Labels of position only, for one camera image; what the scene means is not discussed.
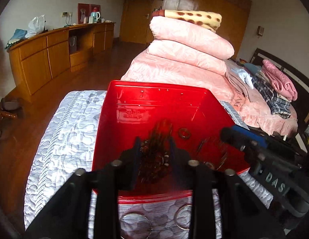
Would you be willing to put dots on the wall mounted phone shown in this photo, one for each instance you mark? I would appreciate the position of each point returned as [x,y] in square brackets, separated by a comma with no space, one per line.
[260,31]

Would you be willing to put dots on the right silver bangle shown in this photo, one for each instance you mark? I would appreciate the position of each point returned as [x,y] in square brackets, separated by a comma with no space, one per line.
[182,217]

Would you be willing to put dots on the wall socket with plug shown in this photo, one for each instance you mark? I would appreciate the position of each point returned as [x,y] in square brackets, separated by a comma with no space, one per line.
[68,18]

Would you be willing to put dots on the dark wooden headboard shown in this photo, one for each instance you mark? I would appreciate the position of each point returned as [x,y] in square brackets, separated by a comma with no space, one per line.
[301,83]

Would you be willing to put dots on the long wooden sideboard cabinet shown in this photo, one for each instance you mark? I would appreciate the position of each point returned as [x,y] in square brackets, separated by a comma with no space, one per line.
[38,60]

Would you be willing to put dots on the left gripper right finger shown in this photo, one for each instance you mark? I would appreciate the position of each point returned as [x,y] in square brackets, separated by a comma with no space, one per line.
[219,196]

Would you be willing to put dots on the wooden wardrobe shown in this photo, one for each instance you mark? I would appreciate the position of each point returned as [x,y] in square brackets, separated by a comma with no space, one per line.
[136,16]

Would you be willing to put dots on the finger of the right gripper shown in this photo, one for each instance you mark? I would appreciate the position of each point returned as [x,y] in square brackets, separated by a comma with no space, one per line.
[239,139]
[260,139]

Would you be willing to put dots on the plaid checked shirt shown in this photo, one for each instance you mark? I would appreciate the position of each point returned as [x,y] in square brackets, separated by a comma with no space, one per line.
[277,105]

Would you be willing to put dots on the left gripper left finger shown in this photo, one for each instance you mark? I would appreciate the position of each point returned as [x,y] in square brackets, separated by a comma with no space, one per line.
[66,214]

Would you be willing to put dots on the silver bangle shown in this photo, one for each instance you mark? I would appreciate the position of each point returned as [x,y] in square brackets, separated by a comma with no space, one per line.
[135,225]
[182,217]

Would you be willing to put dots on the red picture frame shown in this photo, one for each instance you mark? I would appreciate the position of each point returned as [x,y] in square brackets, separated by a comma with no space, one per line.
[84,10]

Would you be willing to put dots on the yellow brown spotted blanket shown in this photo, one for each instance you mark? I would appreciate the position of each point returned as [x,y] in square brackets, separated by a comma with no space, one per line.
[208,20]

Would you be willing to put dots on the pink folded clothes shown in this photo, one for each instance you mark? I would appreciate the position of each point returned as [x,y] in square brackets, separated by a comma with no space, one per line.
[279,81]

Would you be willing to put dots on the pink bed cover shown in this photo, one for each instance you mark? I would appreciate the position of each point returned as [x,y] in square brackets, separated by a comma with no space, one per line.
[252,109]

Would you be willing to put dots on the left silver bangle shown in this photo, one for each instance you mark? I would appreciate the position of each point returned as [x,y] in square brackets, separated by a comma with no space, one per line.
[135,225]

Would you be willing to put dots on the blue cloth on cabinet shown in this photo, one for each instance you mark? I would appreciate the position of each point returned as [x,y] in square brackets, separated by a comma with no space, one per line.
[18,36]

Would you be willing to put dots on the lower pink folded quilt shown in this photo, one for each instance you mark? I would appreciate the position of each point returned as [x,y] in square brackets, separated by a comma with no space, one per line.
[184,54]

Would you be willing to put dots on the red tin box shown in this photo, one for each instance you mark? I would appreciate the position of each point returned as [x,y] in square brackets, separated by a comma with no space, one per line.
[155,113]

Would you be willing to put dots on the grey paper bag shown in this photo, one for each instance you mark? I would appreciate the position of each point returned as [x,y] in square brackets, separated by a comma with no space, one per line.
[72,44]

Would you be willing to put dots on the white plastic bag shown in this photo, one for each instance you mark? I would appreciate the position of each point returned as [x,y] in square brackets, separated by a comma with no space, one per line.
[36,26]

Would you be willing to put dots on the light blue electric kettle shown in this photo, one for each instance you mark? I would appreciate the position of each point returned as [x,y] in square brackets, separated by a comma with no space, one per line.
[95,14]

